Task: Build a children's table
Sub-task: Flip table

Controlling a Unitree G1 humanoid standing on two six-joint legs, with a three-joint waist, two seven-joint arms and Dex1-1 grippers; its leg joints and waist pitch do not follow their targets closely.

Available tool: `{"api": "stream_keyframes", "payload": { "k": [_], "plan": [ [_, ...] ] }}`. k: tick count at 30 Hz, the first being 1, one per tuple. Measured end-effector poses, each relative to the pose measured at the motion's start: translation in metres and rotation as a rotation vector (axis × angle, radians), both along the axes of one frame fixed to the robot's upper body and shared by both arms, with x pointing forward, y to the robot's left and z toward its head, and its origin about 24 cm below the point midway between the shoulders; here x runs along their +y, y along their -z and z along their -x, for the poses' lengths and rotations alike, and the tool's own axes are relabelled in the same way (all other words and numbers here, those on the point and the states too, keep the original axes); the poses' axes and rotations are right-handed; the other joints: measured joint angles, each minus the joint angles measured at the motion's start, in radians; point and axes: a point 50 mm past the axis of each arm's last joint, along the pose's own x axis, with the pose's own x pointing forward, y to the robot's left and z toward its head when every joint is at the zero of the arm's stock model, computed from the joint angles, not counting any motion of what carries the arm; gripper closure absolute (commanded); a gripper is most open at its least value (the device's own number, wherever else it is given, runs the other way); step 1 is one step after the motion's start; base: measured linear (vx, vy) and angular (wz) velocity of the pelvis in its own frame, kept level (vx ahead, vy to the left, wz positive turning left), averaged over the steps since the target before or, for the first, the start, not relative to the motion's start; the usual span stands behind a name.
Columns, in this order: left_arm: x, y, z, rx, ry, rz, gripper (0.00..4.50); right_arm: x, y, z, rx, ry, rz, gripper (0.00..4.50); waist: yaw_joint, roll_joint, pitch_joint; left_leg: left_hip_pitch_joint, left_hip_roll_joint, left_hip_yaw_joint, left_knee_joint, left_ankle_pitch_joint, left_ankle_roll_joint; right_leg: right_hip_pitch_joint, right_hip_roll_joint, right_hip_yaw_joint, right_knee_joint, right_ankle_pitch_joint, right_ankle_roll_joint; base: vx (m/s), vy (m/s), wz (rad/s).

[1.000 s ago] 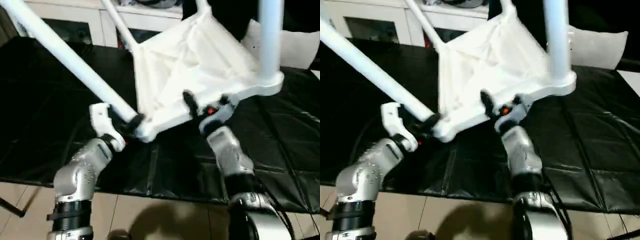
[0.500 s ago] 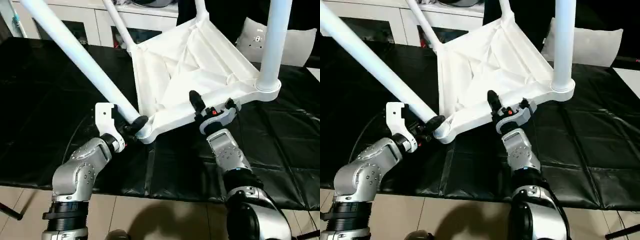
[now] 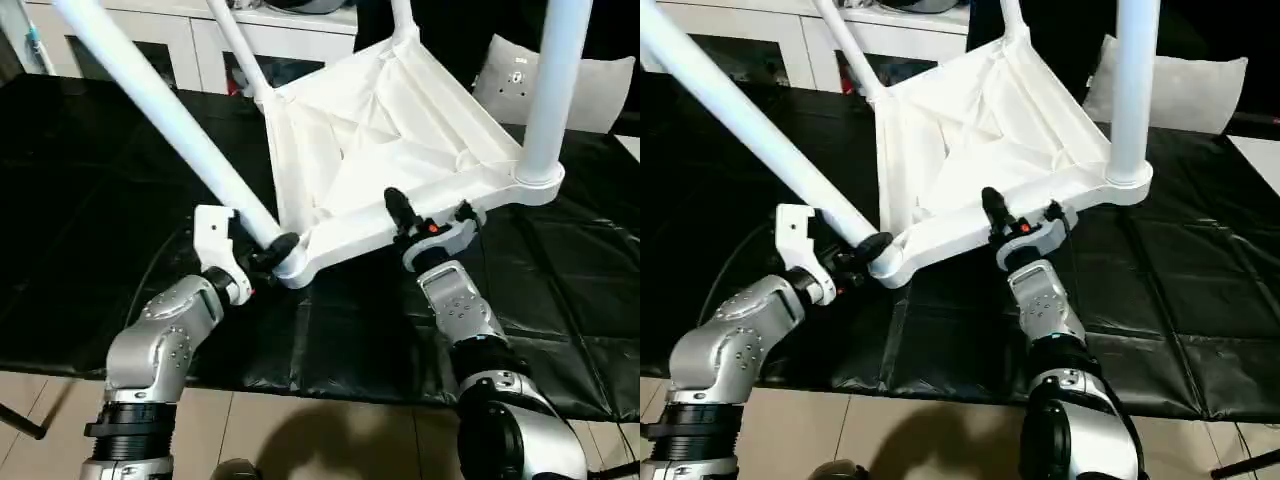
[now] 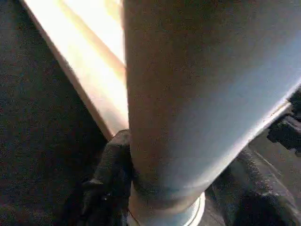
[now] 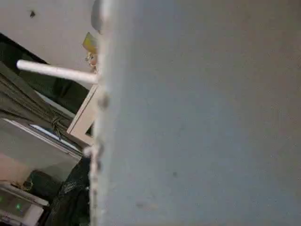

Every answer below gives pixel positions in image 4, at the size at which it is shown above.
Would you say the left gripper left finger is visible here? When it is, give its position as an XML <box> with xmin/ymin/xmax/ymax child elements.
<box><xmin>79</xmin><ymin>129</ymin><xmax>136</xmax><ymax>226</ymax></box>

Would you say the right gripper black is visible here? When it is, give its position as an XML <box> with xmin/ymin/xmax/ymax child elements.
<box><xmin>267</xmin><ymin>84</ymin><xmax>301</xmax><ymax>156</ymax></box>

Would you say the white plastic table leg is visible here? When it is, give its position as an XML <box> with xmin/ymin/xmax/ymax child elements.
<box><xmin>122</xmin><ymin>0</ymin><xmax>301</xmax><ymax>226</ymax></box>

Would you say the black work mat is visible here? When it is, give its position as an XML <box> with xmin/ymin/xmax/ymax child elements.
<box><xmin>0</xmin><ymin>0</ymin><xmax>301</xmax><ymax>226</ymax></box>

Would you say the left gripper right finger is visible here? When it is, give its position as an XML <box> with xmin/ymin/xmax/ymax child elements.
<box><xmin>204</xmin><ymin>149</ymin><xmax>301</xmax><ymax>226</ymax></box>

